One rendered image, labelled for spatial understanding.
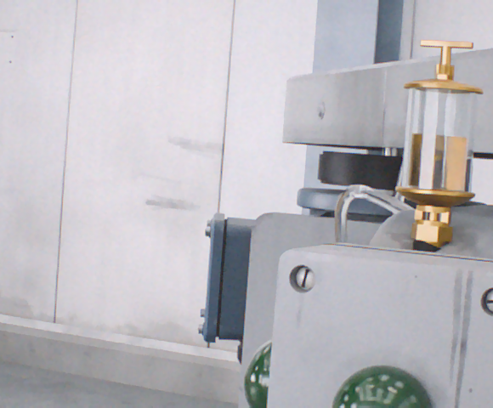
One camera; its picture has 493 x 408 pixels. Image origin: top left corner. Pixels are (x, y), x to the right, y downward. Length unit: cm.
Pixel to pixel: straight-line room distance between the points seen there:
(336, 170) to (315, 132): 6
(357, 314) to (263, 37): 574
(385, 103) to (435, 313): 36
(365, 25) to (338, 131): 465
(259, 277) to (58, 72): 587
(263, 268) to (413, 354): 49
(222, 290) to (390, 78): 24
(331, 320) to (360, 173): 50
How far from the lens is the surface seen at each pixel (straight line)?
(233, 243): 83
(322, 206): 84
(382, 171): 83
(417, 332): 33
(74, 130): 657
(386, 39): 577
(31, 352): 676
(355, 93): 72
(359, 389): 32
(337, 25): 544
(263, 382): 35
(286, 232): 81
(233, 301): 84
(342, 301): 33
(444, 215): 41
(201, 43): 621
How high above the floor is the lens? 136
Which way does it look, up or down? 3 degrees down
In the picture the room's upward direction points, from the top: 4 degrees clockwise
